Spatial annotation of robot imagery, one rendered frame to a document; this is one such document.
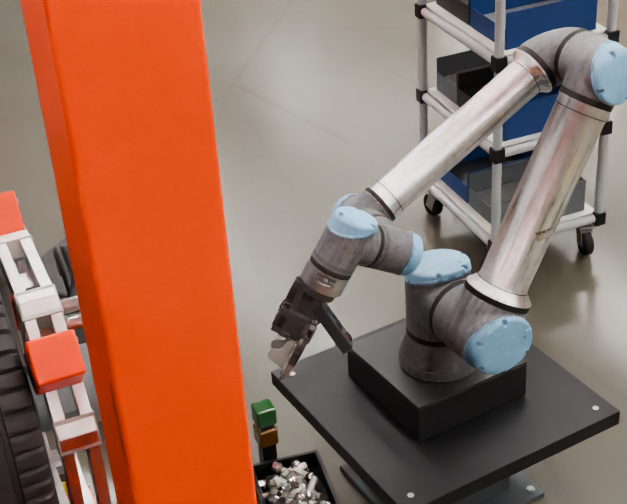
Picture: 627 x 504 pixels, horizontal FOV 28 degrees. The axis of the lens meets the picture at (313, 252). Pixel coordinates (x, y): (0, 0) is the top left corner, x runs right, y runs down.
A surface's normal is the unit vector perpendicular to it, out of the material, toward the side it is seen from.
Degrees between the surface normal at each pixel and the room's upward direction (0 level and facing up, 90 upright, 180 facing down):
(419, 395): 2
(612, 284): 0
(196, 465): 90
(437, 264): 7
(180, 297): 90
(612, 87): 82
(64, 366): 45
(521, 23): 90
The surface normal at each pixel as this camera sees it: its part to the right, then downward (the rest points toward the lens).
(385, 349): -0.07, -0.86
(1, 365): 0.22, -0.31
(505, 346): 0.43, 0.50
